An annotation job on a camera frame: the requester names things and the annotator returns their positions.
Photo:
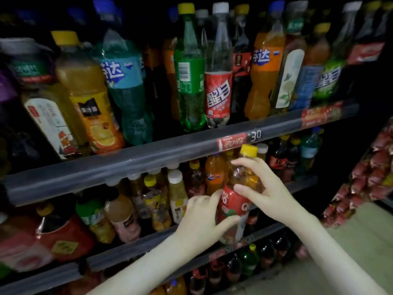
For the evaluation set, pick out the person's right hand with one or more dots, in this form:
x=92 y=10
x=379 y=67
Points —
x=273 y=196

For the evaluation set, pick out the person's left hand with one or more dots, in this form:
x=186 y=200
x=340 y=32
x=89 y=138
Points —
x=199 y=227

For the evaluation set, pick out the red label yellow-cap bottle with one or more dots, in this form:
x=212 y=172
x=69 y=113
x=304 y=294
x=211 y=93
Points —
x=233 y=202

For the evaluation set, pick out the drinks shelf unit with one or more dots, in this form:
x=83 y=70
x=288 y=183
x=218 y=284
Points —
x=123 y=162

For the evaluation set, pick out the person's right forearm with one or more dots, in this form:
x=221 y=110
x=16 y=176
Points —
x=338 y=255

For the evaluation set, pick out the person's left forearm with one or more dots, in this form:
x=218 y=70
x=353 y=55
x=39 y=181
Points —
x=141 y=273

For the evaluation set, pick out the red shelf label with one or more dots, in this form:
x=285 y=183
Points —
x=232 y=142
x=320 y=113

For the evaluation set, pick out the digital price tag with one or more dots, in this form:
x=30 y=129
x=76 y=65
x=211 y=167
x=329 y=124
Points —
x=255 y=135

